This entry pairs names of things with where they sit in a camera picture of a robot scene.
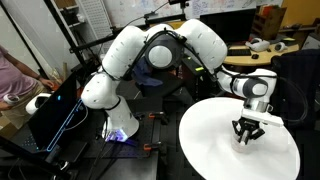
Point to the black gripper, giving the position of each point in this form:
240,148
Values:
249,125

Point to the white handheld controller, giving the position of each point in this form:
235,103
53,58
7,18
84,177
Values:
11,99

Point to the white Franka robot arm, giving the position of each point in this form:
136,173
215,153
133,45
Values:
130,50

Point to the bare person forearm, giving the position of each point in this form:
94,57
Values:
23,68

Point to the clear plastic cup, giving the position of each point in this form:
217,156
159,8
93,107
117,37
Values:
241,147

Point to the bare person hand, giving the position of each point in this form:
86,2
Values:
46,83

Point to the dark office chair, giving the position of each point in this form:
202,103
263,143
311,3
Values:
296,76

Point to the black box with green light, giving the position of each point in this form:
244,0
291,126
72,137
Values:
198,75

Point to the round wooden desk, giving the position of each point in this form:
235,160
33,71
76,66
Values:
266,58

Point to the black computer mouse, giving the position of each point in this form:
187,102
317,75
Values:
255,56

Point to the black keyboard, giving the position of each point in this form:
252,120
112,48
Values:
239,52

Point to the white VR headset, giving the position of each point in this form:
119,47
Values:
258,44

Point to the black orange bar clamp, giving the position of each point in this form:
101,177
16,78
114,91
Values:
154,146
158,116

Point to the white VR controller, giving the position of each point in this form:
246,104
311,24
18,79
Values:
280,46

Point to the black chair with cloth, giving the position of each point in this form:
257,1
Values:
166,86

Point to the large black monitor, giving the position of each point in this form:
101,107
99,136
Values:
230,25

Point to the wooden shelf unit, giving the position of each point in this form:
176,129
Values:
268,21

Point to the black perforated robot table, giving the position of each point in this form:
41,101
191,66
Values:
133,146

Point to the blue cloth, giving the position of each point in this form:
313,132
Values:
145,75

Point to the whiteboard with writing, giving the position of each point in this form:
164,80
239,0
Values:
213,6

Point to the white pegboard panel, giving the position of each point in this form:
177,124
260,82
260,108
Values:
96,18

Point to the black screen with blue glow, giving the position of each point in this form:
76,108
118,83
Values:
53,113

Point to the person in pink shirt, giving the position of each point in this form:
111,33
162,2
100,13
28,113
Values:
11,76

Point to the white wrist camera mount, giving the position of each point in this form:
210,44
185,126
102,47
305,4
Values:
263,117

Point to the black overhead camera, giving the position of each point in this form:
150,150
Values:
178,2

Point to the black metal frame beam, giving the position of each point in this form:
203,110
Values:
93,41

